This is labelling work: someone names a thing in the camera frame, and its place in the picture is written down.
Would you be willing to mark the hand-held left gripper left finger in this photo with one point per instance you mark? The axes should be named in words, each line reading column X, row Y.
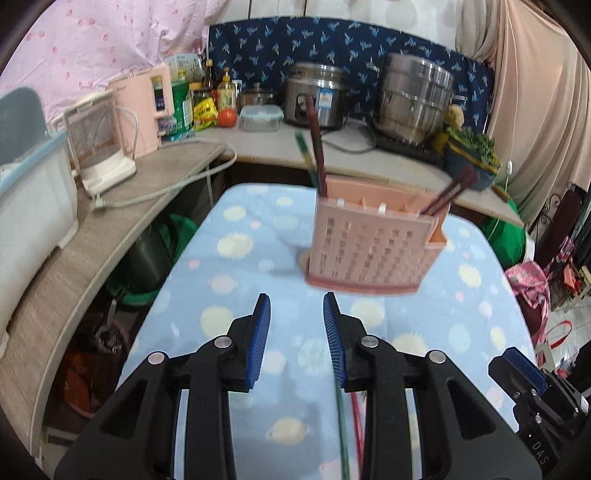
column 258, row 341

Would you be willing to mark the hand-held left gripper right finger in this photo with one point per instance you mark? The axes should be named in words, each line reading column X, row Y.
column 333, row 341

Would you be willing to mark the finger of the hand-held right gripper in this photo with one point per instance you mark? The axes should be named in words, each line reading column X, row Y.
column 526, row 367

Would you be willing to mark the bright red chopstick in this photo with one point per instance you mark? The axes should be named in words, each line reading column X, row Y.
column 356, row 424

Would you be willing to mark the green chopstick gold band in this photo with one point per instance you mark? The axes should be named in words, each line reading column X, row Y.
column 302, row 147
column 341, row 429

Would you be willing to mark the pink perforated utensil holder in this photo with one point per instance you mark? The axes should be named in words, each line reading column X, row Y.
column 369, row 249

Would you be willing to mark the dark maroon chopstick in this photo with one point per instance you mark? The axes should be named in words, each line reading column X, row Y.
column 450, row 188
column 455, row 196

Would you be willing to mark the pink floral cloth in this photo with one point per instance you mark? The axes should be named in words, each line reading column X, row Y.
column 528, row 295

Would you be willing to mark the green plastic bag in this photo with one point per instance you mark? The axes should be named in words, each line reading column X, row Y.
column 505, row 235

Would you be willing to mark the green plastic basin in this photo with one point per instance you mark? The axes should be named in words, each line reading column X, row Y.
column 182, row 230

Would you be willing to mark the dark metal pot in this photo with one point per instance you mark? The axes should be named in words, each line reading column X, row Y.
column 147, row 258

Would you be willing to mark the dark wooden chair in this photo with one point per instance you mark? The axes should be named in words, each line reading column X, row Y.
column 556, row 226

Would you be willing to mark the orange plastic bag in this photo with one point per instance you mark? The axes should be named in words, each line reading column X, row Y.
column 87, row 383

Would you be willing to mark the wooden counter shelf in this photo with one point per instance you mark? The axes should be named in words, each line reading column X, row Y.
column 92, row 258

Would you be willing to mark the black induction cooker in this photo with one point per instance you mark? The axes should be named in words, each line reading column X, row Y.
column 411, row 150

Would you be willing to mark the blue planter with greens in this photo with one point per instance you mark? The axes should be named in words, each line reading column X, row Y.
column 473, row 159

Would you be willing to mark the clear glass food container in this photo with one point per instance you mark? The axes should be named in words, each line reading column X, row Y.
column 261, row 118

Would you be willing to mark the red tomato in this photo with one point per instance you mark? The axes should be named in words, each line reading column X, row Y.
column 227, row 118

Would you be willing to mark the yellow snack packet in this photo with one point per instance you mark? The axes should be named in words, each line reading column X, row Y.
column 205, row 114

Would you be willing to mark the green detergent bottle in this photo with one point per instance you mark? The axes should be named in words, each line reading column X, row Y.
column 181, row 110

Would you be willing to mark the small steel lidded pot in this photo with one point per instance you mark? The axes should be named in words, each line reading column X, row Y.
column 256, row 97

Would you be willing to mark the steel rice cooker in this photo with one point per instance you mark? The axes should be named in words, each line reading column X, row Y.
column 318, row 92

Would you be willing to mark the white clear-walled appliance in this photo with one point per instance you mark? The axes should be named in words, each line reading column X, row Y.
column 99, row 147

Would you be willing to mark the yellow cooking oil bottle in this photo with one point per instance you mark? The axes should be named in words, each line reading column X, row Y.
column 226, row 92

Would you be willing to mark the large steel steamer pot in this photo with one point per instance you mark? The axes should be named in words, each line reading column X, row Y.
column 415, row 101

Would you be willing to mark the pink electric kettle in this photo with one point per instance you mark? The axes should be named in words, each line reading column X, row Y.
column 143, row 115

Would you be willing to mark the knobbly ginger root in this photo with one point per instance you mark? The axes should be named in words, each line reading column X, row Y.
column 455, row 116

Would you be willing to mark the white plastic bin blue rim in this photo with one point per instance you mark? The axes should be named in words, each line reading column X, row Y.
column 32, row 217

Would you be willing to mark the dark sauce bottle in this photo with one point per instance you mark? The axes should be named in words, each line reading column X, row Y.
column 210, row 76

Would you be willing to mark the beige curtain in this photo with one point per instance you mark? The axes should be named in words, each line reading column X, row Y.
column 531, row 92

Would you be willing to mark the dark blue floral cloth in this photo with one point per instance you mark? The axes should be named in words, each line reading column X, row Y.
column 351, row 46

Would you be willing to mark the grey-blue bin lid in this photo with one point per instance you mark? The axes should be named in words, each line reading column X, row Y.
column 21, row 124

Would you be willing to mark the pink dotted cloth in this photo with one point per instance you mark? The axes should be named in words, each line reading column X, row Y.
column 92, row 41

